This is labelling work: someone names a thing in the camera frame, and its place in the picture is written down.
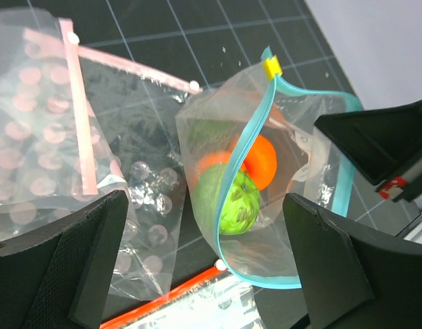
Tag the large orange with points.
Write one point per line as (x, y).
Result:
(260, 164)

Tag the pink zipper dotted bag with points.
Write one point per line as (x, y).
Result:
(76, 124)

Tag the bumpy green lime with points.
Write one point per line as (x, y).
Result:
(240, 209)

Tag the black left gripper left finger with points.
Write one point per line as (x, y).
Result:
(58, 275)

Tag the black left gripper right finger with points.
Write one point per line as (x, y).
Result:
(353, 276)

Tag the red zipper clear bag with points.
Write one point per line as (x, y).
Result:
(213, 299)

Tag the dark green avocado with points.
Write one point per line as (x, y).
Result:
(209, 134)

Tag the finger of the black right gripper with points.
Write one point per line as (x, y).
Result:
(384, 145)

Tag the small orange tangerine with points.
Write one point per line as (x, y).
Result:
(217, 161)

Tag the blue zipper clear bag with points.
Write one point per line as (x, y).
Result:
(244, 147)

